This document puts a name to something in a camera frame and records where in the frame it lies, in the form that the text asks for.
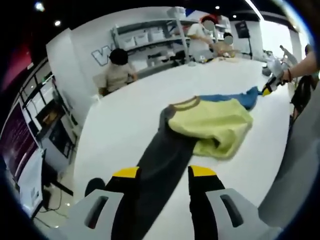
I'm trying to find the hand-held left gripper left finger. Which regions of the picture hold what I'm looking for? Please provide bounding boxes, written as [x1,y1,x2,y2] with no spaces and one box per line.
[67,166,141,240]

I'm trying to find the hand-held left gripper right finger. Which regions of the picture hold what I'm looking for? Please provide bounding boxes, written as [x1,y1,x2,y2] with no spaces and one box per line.
[187,164,266,240]

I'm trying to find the yellow blue grey garment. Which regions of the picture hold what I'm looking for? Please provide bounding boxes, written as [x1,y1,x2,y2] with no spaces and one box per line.
[112,85,264,240]

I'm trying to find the person's right hand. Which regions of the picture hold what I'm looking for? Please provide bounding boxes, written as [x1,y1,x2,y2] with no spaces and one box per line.
[279,69,290,86]

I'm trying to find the black oval pad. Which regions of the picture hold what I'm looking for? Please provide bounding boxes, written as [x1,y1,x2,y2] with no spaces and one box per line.
[84,176,106,199]

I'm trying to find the beige cloth pile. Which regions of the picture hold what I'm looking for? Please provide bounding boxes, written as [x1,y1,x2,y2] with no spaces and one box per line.
[216,55,238,64]

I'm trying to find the black screen on stand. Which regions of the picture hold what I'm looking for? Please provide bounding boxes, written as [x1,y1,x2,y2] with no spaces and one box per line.
[234,19,253,55]

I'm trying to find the long ceiling light strip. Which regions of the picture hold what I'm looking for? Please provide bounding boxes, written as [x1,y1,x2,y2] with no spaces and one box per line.
[244,0,266,21]

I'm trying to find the grey device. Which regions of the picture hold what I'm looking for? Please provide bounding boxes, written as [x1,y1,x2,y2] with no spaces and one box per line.
[196,49,214,63]

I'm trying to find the grey mesh chair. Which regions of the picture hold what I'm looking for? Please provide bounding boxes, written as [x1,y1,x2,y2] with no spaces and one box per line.
[257,138,320,230]

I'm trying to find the grey storage shelf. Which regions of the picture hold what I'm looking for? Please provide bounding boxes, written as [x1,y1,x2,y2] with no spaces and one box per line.
[110,19,192,76]

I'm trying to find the large display screen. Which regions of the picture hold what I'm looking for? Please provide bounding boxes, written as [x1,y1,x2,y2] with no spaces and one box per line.
[0,101,41,183]

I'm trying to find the cardboard box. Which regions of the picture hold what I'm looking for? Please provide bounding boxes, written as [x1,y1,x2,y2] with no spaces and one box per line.
[41,111,61,126]

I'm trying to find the row of white storage bins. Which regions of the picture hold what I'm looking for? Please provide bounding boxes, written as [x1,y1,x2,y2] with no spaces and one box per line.
[122,27,176,48]

